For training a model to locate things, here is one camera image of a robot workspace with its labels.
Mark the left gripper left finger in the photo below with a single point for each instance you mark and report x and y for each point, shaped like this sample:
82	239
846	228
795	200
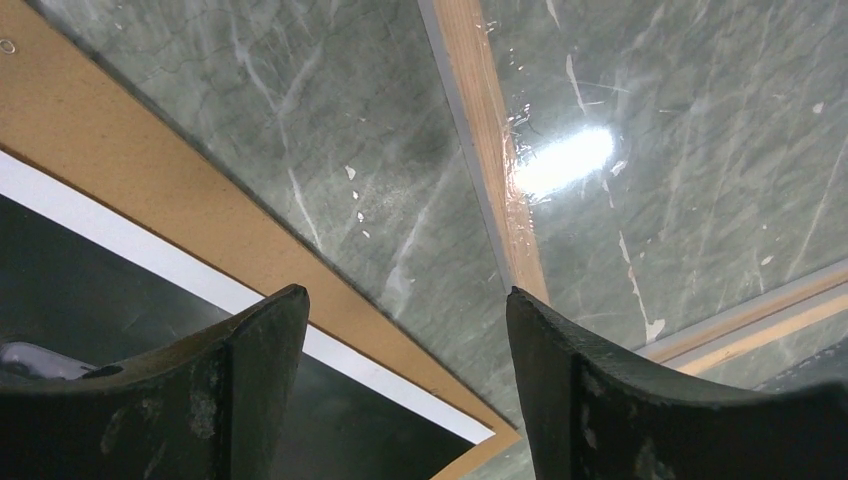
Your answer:
209	406

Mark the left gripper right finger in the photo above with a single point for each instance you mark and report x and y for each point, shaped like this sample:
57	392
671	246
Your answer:
595	410

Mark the wooden picture frame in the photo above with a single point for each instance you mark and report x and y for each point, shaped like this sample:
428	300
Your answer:
795	324

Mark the glossy photo print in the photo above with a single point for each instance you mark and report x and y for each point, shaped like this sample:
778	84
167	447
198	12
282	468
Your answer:
83	287

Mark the clear acrylic sheet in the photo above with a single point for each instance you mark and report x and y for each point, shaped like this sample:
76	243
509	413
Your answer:
679	157

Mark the brown backing board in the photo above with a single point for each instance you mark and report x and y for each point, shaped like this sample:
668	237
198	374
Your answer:
78	147

